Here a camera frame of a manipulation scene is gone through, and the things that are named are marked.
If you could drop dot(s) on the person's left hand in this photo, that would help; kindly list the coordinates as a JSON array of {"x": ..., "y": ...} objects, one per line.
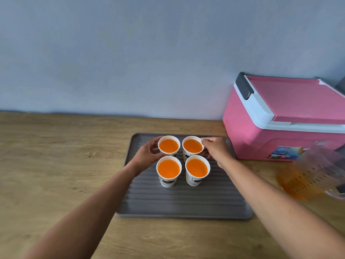
[{"x": 144, "y": 157}]

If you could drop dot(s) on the person's right hand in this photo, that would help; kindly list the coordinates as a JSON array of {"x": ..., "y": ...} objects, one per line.
[{"x": 218, "y": 151}]

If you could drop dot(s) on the white paper cup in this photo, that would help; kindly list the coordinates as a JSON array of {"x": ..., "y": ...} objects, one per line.
[
  {"x": 168, "y": 169},
  {"x": 192, "y": 146},
  {"x": 197, "y": 167},
  {"x": 169, "y": 145}
]

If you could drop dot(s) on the grey ribbed tray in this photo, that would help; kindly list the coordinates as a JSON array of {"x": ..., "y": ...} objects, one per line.
[{"x": 188, "y": 202}]

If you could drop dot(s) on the clear pitcher orange drink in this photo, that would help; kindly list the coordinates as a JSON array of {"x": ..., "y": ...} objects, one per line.
[{"x": 299, "y": 183}]

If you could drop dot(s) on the person's left forearm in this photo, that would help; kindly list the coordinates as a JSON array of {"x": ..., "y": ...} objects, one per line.
[{"x": 81, "y": 215}]

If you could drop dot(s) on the person's right forearm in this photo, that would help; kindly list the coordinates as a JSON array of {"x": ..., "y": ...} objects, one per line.
[{"x": 280, "y": 213}]

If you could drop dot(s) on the pink cooler box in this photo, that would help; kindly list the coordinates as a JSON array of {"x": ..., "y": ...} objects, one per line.
[{"x": 248, "y": 132}]

